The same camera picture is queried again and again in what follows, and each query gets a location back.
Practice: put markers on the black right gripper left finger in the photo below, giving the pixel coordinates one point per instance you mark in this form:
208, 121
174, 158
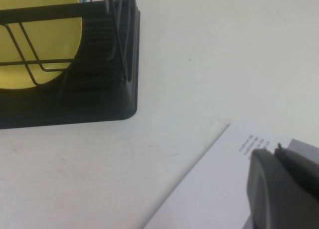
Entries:
279, 194

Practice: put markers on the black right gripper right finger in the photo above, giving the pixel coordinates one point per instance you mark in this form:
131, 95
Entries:
296, 159

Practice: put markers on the yellow round plate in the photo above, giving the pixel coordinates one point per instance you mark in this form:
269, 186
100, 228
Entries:
54, 39

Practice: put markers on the grey flat board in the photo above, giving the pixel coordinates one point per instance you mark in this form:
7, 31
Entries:
301, 145

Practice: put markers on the white printed paper sheet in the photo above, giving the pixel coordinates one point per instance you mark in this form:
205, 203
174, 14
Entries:
211, 176

